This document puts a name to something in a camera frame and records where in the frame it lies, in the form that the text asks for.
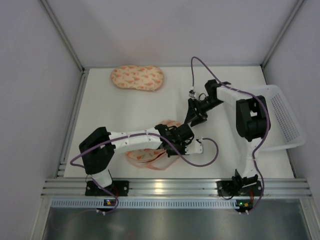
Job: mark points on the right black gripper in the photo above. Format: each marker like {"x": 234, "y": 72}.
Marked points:
{"x": 196, "y": 110}

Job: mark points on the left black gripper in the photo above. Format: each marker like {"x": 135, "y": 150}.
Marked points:
{"x": 175, "y": 146}

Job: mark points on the pink mesh laundry bag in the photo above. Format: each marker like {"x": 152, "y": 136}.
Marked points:
{"x": 154, "y": 159}
{"x": 143, "y": 78}

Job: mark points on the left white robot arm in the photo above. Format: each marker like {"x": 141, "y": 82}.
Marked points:
{"x": 98, "y": 149}

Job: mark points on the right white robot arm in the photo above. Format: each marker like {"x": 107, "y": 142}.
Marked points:
{"x": 248, "y": 118}

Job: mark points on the white plastic basket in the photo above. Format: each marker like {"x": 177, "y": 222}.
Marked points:
{"x": 285, "y": 131}

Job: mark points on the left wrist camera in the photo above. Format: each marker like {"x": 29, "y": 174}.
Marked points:
{"x": 195, "y": 147}

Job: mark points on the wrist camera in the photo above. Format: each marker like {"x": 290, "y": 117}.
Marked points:
{"x": 195, "y": 147}
{"x": 192, "y": 93}

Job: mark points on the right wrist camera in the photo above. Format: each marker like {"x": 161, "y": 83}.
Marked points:
{"x": 192, "y": 93}

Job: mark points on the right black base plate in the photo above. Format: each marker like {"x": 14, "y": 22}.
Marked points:
{"x": 226, "y": 188}

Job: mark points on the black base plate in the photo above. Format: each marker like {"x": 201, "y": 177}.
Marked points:
{"x": 226, "y": 188}
{"x": 119, "y": 188}

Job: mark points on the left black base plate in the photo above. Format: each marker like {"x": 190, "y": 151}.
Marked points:
{"x": 119, "y": 188}

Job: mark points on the aluminium mounting rail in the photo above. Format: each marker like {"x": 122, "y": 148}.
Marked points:
{"x": 281, "y": 188}

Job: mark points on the perforated cable duct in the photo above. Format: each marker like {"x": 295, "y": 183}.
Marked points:
{"x": 136, "y": 203}

